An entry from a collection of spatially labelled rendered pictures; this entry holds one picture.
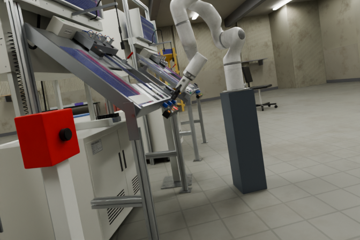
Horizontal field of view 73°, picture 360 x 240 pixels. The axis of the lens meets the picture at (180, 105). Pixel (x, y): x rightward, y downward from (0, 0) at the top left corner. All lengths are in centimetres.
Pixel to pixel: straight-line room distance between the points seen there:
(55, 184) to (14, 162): 70
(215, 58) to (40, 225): 975
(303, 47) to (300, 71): 94
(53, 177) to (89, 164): 45
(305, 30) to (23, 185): 1067
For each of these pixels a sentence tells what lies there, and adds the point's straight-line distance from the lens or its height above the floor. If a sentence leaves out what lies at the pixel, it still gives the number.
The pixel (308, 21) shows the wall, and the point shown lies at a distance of 1136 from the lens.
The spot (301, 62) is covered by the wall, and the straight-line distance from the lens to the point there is 1093.
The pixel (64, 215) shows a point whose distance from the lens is 92.
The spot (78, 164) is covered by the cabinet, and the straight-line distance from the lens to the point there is 133.
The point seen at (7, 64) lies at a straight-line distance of 151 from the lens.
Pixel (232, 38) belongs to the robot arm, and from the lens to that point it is 167.
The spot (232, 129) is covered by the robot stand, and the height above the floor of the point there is 45.
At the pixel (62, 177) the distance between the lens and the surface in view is 89.
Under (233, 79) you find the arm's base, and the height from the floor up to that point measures 78.
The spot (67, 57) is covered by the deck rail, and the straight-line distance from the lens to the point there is 128.
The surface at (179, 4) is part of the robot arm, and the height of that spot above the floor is 126.
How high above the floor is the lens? 79
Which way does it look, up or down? 4 degrees down
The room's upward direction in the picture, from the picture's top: 9 degrees counter-clockwise
